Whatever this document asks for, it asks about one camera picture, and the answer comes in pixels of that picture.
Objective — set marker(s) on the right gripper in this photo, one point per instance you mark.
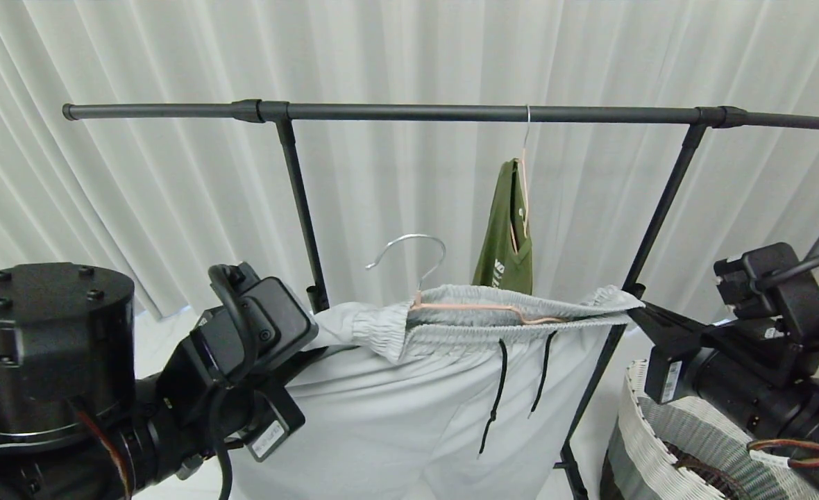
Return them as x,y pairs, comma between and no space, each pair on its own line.
722,382

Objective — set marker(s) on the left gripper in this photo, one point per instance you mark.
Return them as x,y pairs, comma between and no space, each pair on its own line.
271,430

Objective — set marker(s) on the pale grey shorts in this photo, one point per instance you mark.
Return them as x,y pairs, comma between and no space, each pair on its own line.
416,417

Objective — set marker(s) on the pink clothes hanger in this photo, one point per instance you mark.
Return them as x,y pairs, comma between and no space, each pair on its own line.
524,180
479,307

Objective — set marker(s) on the green shirt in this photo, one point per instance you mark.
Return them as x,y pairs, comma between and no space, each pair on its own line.
503,243

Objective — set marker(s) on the white laundry basket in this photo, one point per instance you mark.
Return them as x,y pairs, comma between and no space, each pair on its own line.
652,444

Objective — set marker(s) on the black clothes rack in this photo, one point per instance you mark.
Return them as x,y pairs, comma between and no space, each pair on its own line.
416,112

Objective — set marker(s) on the white curtain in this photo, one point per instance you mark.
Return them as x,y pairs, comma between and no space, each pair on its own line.
173,208

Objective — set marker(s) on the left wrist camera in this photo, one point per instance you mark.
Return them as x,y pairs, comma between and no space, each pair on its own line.
271,326

